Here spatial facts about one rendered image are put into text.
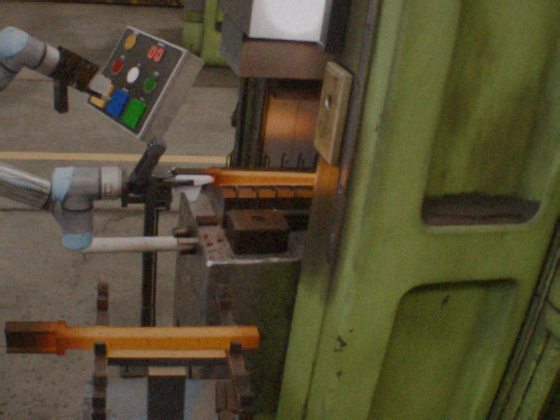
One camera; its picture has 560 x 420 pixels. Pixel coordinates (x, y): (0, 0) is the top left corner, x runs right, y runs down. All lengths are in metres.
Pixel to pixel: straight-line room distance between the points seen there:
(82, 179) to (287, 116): 0.57
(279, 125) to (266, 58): 0.38
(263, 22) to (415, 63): 0.38
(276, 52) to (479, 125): 0.45
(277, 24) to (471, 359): 0.84
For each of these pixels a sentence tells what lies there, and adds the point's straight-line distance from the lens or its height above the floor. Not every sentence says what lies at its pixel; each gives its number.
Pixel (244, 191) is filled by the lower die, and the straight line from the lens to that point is 1.55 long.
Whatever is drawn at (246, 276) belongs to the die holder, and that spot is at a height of 0.88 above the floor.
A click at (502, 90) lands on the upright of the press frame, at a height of 1.37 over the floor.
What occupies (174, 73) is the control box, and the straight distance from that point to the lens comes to 1.90.
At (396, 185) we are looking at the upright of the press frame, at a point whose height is 1.21.
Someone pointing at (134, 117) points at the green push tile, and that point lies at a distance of 1.94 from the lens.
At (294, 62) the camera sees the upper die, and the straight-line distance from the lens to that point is 1.44.
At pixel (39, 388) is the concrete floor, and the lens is 2.47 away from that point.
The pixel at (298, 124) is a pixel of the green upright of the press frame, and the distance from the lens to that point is 1.78.
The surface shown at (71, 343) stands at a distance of 1.07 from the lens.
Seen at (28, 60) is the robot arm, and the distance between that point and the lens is 1.73.
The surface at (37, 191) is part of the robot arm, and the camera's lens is 1.63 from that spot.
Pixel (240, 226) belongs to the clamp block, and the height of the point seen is 0.98.
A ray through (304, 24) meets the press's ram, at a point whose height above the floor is 1.40.
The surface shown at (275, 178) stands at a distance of 1.59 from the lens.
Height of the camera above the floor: 1.64
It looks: 25 degrees down
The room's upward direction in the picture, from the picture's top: 8 degrees clockwise
